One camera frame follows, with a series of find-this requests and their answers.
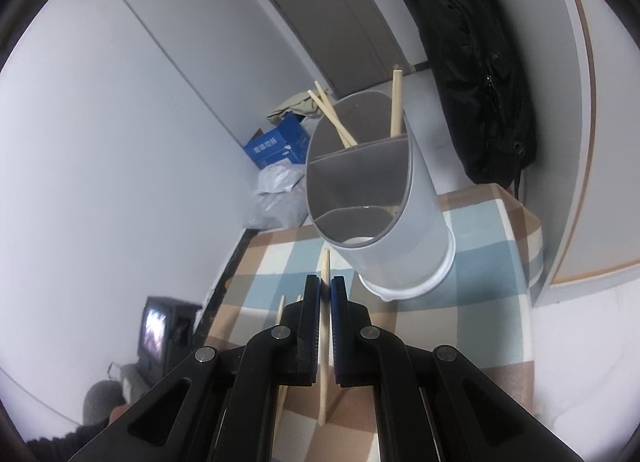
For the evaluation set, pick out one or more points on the white grey utensil holder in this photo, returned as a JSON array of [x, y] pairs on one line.
[[415, 222]]

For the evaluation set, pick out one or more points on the black box with screen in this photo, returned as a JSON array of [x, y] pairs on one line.
[[170, 312]]

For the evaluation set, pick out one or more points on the grey rounded object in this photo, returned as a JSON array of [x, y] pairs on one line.
[[102, 402]]

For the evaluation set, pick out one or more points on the beige cloth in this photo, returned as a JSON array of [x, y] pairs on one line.
[[295, 105]]

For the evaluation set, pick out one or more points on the grey plastic parcel bag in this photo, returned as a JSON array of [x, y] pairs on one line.
[[280, 212], [280, 180]]

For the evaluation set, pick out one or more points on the black hanging backpack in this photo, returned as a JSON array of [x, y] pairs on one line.
[[465, 67]]

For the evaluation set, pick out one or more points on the white panel wooden trim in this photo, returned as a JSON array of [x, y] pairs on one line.
[[615, 142]]

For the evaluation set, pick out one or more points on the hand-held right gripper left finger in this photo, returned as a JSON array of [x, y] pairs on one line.
[[313, 322]]

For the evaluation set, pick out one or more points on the checkered brown blue tablecloth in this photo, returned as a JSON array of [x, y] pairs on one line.
[[475, 252]]

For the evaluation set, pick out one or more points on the grey door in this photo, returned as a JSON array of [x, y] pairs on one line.
[[320, 17]]

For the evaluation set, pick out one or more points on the person's left forearm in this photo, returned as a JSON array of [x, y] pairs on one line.
[[75, 447]]

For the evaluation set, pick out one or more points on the blue cardboard box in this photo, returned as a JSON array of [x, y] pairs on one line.
[[277, 145]]

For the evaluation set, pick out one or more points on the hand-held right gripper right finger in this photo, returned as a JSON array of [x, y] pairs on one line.
[[338, 322]]

